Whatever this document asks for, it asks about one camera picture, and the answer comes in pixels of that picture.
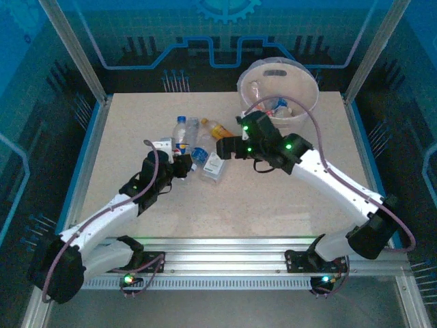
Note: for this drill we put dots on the blue cap cola plastic bottle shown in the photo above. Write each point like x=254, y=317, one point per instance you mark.
x=181, y=131

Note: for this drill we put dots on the blue label white cap bottle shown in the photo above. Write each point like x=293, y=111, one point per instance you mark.
x=281, y=102

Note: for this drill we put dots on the clear bottle white green cap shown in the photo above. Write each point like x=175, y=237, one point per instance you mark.
x=254, y=90

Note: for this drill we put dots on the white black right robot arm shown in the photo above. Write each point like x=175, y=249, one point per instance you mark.
x=334, y=181

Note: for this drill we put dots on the white round plastic bin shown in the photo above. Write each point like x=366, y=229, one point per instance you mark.
x=300, y=82

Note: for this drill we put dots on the orange yellow label plastic bottle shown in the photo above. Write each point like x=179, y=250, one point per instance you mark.
x=220, y=130

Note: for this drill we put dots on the small blue label plastic bottle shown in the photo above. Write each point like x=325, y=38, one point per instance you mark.
x=199, y=153

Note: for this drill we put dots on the square white green label bottle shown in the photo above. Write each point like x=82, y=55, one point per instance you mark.
x=213, y=167

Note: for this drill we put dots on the crumpled clear plastic bottle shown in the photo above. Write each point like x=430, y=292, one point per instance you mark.
x=206, y=140

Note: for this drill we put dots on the tall clear plastic bottle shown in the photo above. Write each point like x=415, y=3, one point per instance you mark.
x=193, y=131

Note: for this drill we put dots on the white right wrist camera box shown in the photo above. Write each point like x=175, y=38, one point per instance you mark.
x=244, y=134

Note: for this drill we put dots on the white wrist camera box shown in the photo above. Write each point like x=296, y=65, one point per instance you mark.
x=165, y=143
x=244, y=134

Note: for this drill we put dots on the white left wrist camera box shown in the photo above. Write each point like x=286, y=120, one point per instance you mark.
x=165, y=143

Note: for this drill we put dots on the blue aluminium side rail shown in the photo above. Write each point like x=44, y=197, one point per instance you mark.
x=360, y=136
x=85, y=172

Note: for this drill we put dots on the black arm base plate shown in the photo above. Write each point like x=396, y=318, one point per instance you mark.
x=297, y=260
x=153, y=261

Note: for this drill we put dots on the aluminium frame rail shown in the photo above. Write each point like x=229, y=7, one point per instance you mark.
x=222, y=253

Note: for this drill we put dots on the aluminium frame post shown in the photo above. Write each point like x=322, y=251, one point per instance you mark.
x=375, y=51
x=75, y=51

